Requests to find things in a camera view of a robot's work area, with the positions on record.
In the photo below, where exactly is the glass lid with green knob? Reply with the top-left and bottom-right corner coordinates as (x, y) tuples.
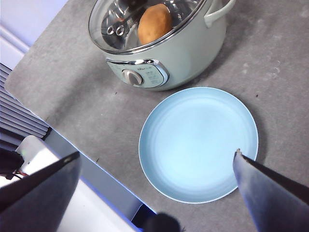
(88, 0), (208, 53)

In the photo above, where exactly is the brown potato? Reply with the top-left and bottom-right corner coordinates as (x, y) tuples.
(137, 3), (173, 46)

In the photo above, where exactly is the pale green electric steamer pot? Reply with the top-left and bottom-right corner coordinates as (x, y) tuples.
(88, 0), (237, 92)

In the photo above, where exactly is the blue round plate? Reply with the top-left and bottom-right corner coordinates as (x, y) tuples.
(138, 87), (259, 203)

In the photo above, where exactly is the grey ribbed panel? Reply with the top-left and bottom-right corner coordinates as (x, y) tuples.
(0, 63), (50, 139)

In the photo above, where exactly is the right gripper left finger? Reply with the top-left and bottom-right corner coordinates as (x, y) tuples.
(0, 151), (81, 232)

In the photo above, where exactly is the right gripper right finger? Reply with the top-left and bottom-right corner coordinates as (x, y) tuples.
(233, 148), (309, 232)

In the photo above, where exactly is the black mount with wires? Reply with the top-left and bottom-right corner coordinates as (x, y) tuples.
(0, 147), (28, 181)

